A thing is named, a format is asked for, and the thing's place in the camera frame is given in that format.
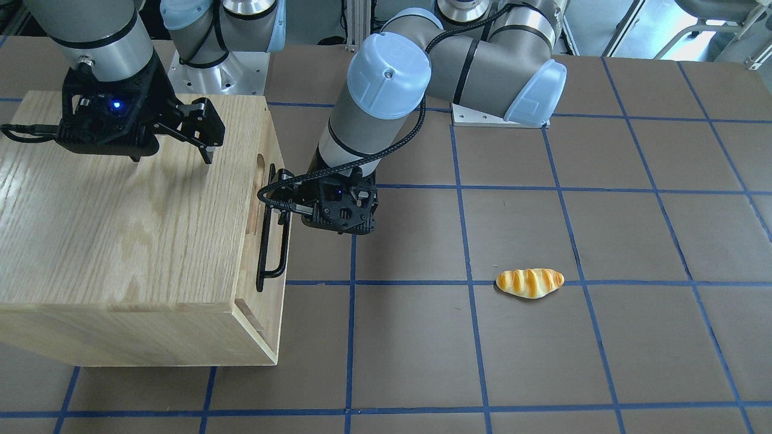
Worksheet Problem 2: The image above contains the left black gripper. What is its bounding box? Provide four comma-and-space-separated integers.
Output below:
267, 168, 378, 236

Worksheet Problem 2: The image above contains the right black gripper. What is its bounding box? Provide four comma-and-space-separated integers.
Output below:
55, 63, 226, 165

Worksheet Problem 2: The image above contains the wooden drawer black handle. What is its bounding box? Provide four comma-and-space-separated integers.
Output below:
239, 154, 291, 294

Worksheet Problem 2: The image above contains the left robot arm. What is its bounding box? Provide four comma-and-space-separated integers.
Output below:
258, 1, 567, 234

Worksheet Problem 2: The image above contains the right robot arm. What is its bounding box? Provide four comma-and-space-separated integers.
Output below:
2, 1, 286, 165

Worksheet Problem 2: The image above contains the wooden drawer cabinet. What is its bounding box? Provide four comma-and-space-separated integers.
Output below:
1, 95, 284, 367

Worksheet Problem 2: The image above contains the toy bread loaf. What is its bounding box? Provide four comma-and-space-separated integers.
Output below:
495, 268, 565, 300

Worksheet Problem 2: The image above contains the braided black gripper cable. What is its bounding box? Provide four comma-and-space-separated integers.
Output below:
257, 0, 513, 209

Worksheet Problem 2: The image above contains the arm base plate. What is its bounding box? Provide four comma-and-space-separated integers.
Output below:
450, 98, 550, 130
168, 52, 271, 96

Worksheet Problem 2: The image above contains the aluminium frame post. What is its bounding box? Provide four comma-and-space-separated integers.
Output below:
341, 1, 375, 53

